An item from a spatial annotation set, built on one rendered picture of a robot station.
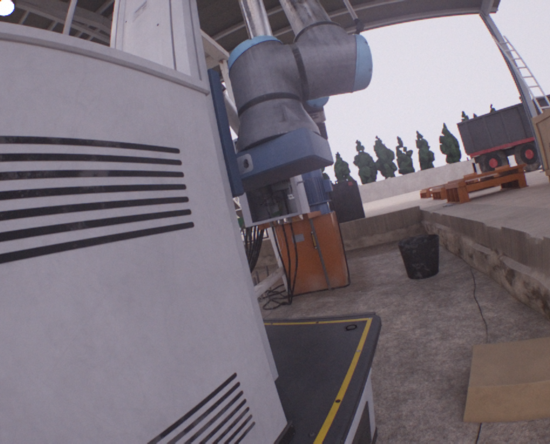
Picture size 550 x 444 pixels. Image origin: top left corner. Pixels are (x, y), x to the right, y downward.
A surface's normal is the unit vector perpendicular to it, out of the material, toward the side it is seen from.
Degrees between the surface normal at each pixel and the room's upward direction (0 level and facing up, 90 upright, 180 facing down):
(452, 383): 0
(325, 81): 145
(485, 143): 90
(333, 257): 90
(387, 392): 0
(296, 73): 122
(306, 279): 90
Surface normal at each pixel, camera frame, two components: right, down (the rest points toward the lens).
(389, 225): -0.35, 0.08
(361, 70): 0.20, 0.75
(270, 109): -0.11, -0.33
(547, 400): -0.65, 0.15
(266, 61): -0.07, 0.01
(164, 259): 0.86, -0.20
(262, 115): -0.33, -0.27
